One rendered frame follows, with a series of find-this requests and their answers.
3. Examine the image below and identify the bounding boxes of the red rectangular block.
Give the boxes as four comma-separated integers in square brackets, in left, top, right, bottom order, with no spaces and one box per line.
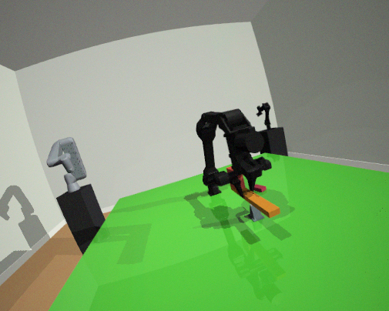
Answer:
[254,185,267,192]

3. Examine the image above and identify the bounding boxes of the orange long bar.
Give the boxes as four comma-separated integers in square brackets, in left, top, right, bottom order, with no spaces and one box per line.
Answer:
[230,174,280,218]

